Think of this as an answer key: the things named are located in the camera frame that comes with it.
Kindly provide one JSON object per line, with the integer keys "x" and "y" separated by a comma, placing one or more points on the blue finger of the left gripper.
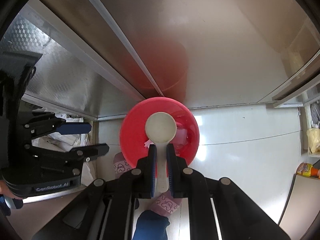
{"x": 72, "y": 128}
{"x": 82, "y": 152}

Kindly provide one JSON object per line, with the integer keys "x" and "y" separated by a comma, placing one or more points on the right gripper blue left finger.
{"x": 104, "y": 210}

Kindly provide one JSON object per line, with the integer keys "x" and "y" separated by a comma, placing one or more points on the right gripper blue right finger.
{"x": 218, "y": 209}

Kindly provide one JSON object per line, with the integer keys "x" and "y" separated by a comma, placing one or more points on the red trash bin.
{"x": 134, "y": 142}

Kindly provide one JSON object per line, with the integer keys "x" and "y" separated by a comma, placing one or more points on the white plastic spoon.
{"x": 161, "y": 142}

